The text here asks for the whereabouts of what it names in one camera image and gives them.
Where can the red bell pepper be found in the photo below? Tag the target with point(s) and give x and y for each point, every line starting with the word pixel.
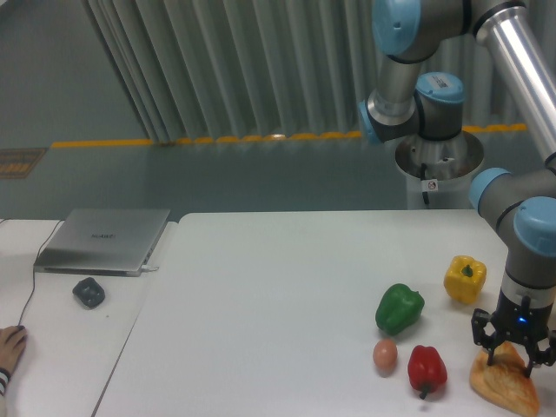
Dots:
pixel 426 371

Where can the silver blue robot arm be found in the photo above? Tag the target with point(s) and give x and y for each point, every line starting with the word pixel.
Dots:
pixel 424 112

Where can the silver closed laptop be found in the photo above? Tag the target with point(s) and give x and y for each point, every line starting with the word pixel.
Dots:
pixel 112 242

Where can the white pleated curtain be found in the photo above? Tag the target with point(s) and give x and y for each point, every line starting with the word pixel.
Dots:
pixel 240 68

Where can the small black plastic tray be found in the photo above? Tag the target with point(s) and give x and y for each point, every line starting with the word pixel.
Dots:
pixel 89 293

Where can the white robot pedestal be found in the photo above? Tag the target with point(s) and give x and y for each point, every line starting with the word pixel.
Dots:
pixel 438 187

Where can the triangular golden bread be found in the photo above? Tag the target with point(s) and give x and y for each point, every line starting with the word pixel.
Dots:
pixel 504 383

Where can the person's hand on mouse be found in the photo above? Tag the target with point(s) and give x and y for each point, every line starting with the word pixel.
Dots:
pixel 12 344

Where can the yellow bell pepper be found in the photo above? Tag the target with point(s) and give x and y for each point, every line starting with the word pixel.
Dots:
pixel 465 278

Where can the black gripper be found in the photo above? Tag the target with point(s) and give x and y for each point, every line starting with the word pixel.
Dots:
pixel 516 324

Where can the green bell pepper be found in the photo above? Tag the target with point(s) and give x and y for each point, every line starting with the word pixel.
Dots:
pixel 400 307

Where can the striped sleeve forearm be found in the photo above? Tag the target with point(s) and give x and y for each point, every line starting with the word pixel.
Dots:
pixel 4 382

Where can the brown egg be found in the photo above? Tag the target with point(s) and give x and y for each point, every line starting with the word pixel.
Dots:
pixel 385 355

